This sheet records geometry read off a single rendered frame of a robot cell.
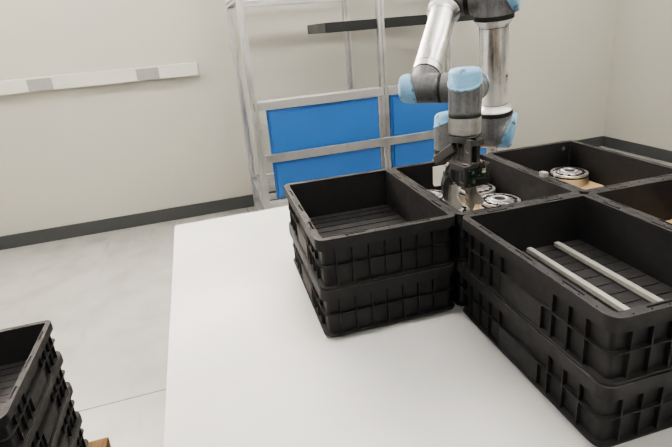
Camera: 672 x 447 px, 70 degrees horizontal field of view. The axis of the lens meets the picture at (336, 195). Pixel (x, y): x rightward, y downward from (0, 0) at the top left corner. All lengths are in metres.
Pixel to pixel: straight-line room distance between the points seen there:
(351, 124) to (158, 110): 1.48
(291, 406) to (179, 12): 3.19
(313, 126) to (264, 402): 2.28
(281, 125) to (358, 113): 0.50
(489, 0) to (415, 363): 1.01
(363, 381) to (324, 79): 3.19
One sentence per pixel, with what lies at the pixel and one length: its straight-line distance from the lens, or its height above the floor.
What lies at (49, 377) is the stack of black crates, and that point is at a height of 0.49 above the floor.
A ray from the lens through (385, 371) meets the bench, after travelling 0.96.
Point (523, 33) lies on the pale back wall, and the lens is 4.71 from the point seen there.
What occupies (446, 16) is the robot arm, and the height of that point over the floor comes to 1.32.
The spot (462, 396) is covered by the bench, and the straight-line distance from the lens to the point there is 0.92.
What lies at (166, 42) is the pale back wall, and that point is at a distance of 3.76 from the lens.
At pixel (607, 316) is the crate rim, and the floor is 0.93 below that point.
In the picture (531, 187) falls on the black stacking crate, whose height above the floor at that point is 0.90.
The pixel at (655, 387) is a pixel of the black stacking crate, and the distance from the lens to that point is 0.85.
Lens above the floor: 1.31
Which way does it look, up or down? 19 degrees down
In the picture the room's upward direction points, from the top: 5 degrees counter-clockwise
